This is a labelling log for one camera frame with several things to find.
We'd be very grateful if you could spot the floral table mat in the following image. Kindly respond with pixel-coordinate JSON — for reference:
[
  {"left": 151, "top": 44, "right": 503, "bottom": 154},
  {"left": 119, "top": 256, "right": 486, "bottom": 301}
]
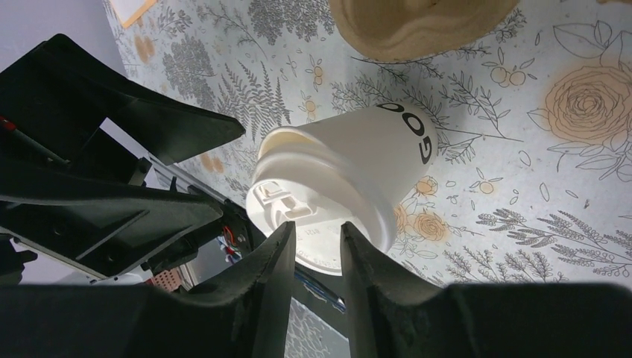
[{"left": 101, "top": 0, "right": 632, "bottom": 358}]

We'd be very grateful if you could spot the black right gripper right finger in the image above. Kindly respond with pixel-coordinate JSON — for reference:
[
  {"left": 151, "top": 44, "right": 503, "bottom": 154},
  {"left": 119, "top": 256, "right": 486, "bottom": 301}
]
[{"left": 341, "top": 222, "right": 631, "bottom": 357}]

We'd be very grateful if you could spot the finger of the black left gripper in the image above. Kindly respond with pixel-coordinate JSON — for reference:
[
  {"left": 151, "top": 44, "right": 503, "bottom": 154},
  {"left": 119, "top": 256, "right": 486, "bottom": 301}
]
[
  {"left": 1, "top": 34, "right": 245, "bottom": 165},
  {"left": 0, "top": 157, "right": 226, "bottom": 280}
]

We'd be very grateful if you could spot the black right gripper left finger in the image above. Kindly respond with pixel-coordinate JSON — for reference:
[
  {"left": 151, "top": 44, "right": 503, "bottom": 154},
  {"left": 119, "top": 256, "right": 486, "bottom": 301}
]
[{"left": 1, "top": 222, "right": 296, "bottom": 357}]

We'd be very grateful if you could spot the single white paper cup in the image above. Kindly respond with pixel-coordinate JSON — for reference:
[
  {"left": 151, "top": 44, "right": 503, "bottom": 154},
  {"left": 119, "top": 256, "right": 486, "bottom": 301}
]
[{"left": 256, "top": 102, "right": 440, "bottom": 223}]

